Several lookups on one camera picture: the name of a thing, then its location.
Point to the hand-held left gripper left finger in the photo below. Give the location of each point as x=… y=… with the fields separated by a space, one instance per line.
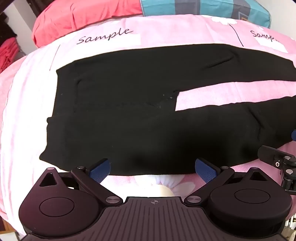
x=100 y=172

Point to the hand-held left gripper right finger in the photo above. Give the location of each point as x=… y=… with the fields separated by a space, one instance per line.
x=205 y=172

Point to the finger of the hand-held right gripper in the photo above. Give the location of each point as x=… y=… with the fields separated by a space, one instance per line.
x=294 y=134
x=268 y=155

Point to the black pants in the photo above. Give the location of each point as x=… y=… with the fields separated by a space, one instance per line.
x=143 y=109

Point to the pink printed bedsheet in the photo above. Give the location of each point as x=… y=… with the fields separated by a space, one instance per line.
x=32 y=97

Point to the pile of red clothes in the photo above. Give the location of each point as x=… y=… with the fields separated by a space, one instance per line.
x=8 y=54

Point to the red pillow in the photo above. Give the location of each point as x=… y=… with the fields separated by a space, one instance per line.
x=81 y=19

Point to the teal patterned pillow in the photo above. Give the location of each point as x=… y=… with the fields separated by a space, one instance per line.
x=203 y=10

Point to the dark clothes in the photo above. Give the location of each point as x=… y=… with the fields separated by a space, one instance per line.
x=5 y=29

